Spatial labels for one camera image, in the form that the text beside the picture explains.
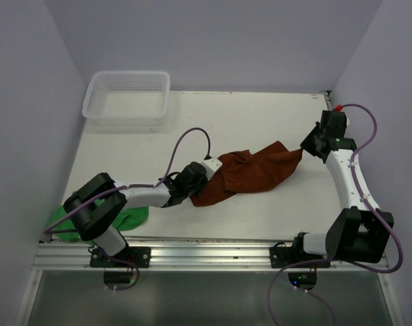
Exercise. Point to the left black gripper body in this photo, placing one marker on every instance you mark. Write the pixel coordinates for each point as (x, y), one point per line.
(195, 189)

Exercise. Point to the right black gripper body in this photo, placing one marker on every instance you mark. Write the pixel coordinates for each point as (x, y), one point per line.
(309, 144)

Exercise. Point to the brown towel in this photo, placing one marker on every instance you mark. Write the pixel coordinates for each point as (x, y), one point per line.
(243, 172)

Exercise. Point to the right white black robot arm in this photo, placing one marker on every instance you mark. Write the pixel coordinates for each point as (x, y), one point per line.
(358, 233)

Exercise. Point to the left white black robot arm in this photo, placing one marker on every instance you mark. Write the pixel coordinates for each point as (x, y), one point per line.
(94, 207)

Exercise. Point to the white plastic basket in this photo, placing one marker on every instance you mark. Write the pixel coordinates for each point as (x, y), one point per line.
(127, 98)

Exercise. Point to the green towel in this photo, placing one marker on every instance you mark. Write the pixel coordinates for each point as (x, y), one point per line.
(126, 220)

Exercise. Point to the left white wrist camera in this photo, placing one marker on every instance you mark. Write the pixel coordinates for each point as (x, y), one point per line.
(212, 166)

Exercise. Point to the right side aluminium rail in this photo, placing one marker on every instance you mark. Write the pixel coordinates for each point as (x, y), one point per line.
(330, 102)

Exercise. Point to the aluminium mounting rail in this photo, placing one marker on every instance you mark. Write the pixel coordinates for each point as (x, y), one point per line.
(166, 255)

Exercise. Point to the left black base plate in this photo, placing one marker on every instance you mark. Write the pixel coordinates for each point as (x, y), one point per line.
(139, 256)

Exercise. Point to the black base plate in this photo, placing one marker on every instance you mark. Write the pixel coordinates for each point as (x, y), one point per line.
(139, 256)
(283, 256)

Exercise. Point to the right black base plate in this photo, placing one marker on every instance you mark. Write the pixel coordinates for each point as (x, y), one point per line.
(283, 256)

